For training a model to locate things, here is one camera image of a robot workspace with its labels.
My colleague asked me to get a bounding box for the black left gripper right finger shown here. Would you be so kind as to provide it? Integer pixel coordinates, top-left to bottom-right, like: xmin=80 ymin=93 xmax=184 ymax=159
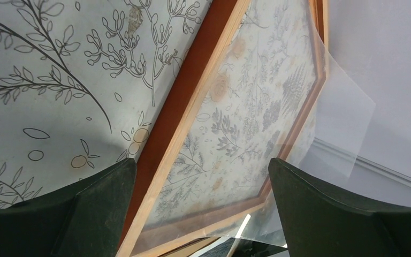
xmin=268 ymin=158 xmax=411 ymax=256

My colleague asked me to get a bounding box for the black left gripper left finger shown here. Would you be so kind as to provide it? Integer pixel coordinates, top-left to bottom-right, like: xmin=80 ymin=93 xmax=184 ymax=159
xmin=0 ymin=158 xmax=136 ymax=256

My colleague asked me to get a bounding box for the sunset landscape photo print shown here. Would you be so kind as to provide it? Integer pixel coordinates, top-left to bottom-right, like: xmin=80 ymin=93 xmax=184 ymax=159
xmin=191 ymin=237 xmax=235 ymax=257

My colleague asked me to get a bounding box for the clear plastic sheet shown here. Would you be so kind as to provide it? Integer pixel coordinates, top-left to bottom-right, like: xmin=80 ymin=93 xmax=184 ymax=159
xmin=131 ymin=0 xmax=376 ymax=254

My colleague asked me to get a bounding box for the orange wooden picture frame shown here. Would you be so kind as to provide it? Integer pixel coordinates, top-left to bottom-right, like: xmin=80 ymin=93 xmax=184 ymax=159
xmin=116 ymin=0 xmax=330 ymax=257

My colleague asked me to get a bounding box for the floral patterned table mat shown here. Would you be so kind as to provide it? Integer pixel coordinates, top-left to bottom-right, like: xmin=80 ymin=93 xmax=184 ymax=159
xmin=0 ymin=0 xmax=319 ymax=228

